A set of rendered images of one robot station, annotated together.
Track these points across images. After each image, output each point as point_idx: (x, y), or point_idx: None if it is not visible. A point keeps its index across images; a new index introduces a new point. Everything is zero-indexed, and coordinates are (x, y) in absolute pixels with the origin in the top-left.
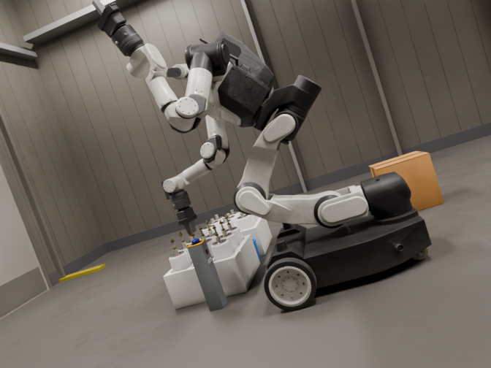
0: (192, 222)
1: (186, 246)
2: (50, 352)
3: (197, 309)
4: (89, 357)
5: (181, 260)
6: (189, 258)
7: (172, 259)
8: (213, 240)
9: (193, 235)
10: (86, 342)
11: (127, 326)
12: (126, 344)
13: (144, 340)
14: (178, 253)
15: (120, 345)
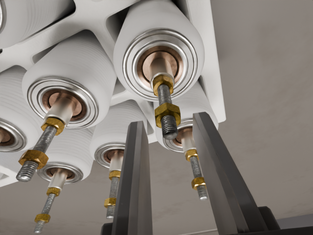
0: (140, 211)
1: (116, 154)
2: (255, 167)
3: (223, 5)
4: (303, 113)
5: (204, 102)
6: (137, 116)
7: (217, 128)
8: (33, 67)
9: (171, 105)
10: (254, 146)
11: (233, 123)
12: (299, 79)
13: (308, 50)
14: (187, 134)
15: (295, 89)
